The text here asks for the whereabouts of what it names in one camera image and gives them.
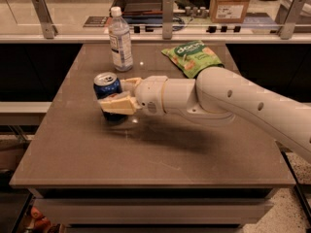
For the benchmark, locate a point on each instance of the clear plastic water bottle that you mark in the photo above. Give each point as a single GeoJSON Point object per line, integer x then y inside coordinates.
{"type": "Point", "coordinates": [120, 41]}

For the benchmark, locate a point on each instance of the metal glass bracket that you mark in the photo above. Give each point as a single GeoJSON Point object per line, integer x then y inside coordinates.
{"type": "Point", "coordinates": [167, 19]}
{"type": "Point", "coordinates": [288, 19]}
{"type": "Point", "coordinates": [48, 27]}

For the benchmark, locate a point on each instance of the cardboard box with label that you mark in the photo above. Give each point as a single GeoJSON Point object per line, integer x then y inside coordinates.
{"type": "Point", "coordinates": [228, 11]}

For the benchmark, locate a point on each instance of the blue pepsi can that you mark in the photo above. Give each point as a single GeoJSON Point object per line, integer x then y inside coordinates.
{"type": "Point", "coordinates": [104, 85]}

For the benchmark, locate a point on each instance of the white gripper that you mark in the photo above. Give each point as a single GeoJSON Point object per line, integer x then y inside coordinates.
{"type": "Point", "coordinates": [150, 93]}

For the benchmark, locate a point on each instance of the dark placard on floor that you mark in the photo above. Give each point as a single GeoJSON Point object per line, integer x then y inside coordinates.
{"type": "Point", "coordinates": [95, 22]}

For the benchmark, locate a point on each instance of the orange object under table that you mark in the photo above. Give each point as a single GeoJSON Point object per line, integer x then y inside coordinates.
{"type": "Point", "coordinates": [39, 222]}

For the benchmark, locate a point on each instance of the green snack bag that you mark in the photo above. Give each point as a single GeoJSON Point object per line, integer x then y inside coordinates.
{"type": "Point", "coordinates": [193, 57]}

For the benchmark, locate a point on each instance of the right metal glass bracket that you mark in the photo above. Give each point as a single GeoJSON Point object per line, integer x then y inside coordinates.
{"type": "Point", "coordinates": [288, 19]}

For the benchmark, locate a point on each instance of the middle metal glass bracket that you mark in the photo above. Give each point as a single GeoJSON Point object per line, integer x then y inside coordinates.
{"type": "Point", "coordinates": [167, 19]}

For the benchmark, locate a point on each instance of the left metal glass bracket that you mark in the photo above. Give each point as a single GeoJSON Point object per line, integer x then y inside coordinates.
{"type": "Point", "coordinates": [48, 27]}

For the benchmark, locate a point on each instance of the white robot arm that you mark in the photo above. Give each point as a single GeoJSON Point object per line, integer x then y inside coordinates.
{"type": "Point", "coordinates": [215, 97]}

